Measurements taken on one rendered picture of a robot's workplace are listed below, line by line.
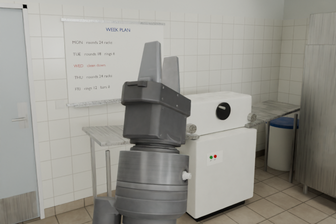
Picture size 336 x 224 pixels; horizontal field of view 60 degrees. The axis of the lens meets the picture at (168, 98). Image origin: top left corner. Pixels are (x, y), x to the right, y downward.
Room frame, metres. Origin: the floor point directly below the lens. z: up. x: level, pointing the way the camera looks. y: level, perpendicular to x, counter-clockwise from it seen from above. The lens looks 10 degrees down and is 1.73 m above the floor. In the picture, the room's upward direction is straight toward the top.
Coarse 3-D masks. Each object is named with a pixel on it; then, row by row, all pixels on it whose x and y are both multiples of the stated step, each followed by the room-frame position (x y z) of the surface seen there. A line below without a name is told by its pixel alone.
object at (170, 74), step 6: (168, 60) 0.42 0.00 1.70; (174, 60) 0.42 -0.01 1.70; (162, 66) 0.42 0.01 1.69; (168, 66) 0.42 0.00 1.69; (174, 66) 0.41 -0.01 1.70; (162, 72) 0.42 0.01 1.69; (168, 72) 0.41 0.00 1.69; (174, 72) 0.41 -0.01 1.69; (162, 78) 0.42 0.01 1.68; (168, 78) 0.41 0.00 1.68; (174, 78) 0.41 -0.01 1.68; (168, 84) 0.41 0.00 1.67; (174, 84) 0.40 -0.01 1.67
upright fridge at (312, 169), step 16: (320, 16) 3.11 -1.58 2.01; (320, 32) 3.10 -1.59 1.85; (320, 48) 3.04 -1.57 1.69; (304, 64) 3.18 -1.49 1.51; (320, 64) 3.02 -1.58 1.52; (304, 80) 3.16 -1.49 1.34; (320, 80) 3.01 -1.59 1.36; (304, 96) 3.15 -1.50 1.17; (320, 96) 3.00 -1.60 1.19; (304, 112) 3.13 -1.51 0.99; (320, 112) 2.98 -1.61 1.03; (304, 128) 3.12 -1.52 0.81; (320, 128) 2.97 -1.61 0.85; (304, 144) 3.11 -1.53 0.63; (320, 144) 2.95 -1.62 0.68; (304, 160) 3.09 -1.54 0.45; (320, 160) 2.94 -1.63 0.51; (304, 176) 3.08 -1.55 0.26; (320, 176) 2.92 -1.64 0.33; (304, 192) 3.17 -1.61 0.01
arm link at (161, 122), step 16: (144, 80) 0.33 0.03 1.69; (128, 96) 0.33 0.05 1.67; (144, 96) 0.32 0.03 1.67; (160, 96) 0.33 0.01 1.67; (176, 96) 0.37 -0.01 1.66; (128, 112) 0.34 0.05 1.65; (144, 112) 0.33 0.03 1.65; (160, 112) 0.33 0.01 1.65; (176, 112) 0.36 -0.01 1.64; (128, 128) 0.33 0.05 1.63; (144, 128) 0.32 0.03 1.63; (160, 128) 0.32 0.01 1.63; (176, 128) 0.36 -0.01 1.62; (144, 144) 0.33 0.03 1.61; (160, 144) 0.33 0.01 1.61; (176, 144) 0.34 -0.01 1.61; (128, 160) 0.32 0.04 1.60; (144, 160) 0.31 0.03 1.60; (160, 160) 0.31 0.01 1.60; (176, 160) 0.32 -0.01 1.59; (128, 176) 0.31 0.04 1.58; (144, 176) 0.30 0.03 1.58; (160, 176) 0.30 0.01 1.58; (176, 176) 0.31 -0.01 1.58
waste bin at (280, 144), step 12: (276, 120) 4.04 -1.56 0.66; (288, 120) 4.04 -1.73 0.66; (276, 132) 3.83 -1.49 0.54; (288, 132) 3.76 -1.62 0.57; (276, 144) 3.84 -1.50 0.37; (288, 144) 3.77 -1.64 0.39; (276, 156) 3.84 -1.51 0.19; (288, 156) 3.78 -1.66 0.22; (276, 168) 3.84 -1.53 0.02; (288, 168) 3.79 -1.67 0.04
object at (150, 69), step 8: (144, 48) 0.38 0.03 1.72; (152, 48) 0.37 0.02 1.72; (160, 48) 0.38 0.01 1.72; (144, 56) 0.38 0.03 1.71; (152, 56) 0.37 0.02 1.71; (160, 56) 0.37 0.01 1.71; (144, 64) 0.37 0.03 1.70; (152, 64) 0.36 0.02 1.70; (160, 64) 0.37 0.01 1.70; (144, 72) 0.37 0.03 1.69; (152, 72) 0.36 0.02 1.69; (160, 72) 0.36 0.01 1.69; (152, 80) 0.36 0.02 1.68; (160, 80) 0.36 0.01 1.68
